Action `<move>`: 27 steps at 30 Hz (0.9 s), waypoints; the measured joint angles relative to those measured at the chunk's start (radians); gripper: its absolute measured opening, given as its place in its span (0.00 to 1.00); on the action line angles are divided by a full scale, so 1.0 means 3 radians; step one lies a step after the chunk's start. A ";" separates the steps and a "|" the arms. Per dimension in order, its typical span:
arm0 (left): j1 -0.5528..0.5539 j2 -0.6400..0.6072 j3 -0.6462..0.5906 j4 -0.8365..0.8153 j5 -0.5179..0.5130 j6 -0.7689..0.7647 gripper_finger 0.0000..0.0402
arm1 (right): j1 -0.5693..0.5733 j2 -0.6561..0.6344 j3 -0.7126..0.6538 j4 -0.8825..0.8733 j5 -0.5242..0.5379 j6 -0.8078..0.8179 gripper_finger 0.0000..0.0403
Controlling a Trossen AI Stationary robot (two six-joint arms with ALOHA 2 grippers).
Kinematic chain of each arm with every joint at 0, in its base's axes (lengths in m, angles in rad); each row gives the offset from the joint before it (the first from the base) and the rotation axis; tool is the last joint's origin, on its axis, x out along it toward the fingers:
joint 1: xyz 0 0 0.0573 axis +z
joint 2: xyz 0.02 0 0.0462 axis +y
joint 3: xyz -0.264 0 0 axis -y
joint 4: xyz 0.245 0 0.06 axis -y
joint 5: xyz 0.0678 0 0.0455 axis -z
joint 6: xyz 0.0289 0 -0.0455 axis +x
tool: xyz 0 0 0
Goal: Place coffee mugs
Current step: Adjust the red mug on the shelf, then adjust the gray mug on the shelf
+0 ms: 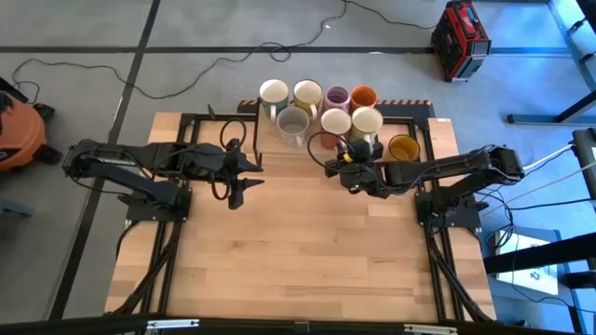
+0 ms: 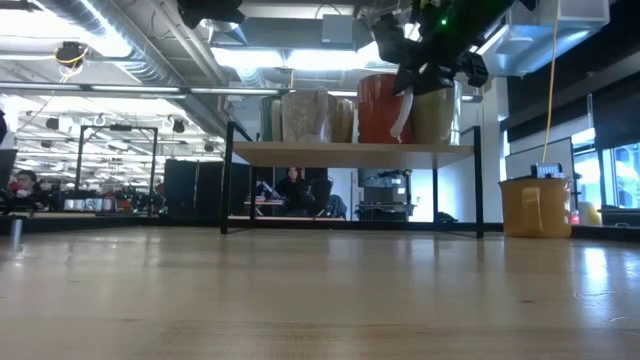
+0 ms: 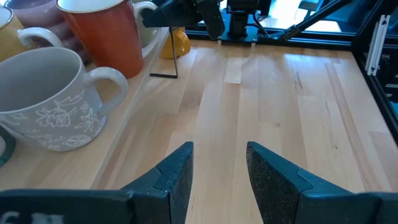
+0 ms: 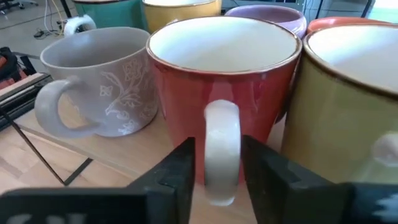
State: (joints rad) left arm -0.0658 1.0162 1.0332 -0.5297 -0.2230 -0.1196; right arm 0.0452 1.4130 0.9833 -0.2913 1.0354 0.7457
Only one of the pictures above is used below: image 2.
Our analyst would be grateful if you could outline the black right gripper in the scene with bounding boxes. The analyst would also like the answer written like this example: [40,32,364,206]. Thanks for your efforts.
[372,0,516,97]

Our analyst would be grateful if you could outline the cream mug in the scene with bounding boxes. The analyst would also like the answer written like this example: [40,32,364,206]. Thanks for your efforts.
[409,82,462,147]

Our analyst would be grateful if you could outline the red mug white handle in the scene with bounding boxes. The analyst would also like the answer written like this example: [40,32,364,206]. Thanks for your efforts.
[356,73,416,146]

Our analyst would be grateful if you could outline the grey floral mug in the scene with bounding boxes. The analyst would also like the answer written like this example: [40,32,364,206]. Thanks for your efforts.
[280,88,334,145]

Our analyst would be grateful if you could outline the amber mug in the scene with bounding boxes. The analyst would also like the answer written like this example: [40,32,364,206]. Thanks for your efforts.
[498,177,573,239]

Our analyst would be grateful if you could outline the grey ceiling unit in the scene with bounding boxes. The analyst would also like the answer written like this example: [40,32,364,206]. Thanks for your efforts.
[321,13,357,50]

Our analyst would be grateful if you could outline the grey equipment cart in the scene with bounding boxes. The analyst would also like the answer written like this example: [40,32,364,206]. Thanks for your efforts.
[357,168,415,222]

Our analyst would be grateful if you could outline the black yellow ceiling reel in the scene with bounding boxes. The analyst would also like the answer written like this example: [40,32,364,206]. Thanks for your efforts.
[53,41,90,70]

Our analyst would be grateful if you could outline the person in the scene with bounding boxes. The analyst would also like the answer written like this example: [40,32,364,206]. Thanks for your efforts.
[2,169,49,211]
[273,166,316,216]

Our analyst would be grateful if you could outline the black partition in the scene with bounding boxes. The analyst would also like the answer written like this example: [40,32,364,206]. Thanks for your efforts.
[164,158,251,221]

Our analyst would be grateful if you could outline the distant wooden table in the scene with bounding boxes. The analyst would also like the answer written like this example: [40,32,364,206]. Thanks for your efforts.
[227,199,347,222]

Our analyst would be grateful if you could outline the yellow container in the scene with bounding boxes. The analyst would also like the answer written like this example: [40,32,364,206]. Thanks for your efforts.
[578,200,604,227]

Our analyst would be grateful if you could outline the wooden shelf black frame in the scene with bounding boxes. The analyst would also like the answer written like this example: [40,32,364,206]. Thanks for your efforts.
[219,121,485,239]

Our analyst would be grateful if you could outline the yellow hanging cable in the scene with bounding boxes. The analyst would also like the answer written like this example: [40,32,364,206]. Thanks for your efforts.
[542,0,560,165]

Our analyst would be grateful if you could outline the black frame stand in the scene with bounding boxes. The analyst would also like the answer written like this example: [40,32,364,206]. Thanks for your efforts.
[74,124,159,216]

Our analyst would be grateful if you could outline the black table frame rails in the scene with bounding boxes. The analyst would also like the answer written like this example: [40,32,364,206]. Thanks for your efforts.
[0,213,640,244]

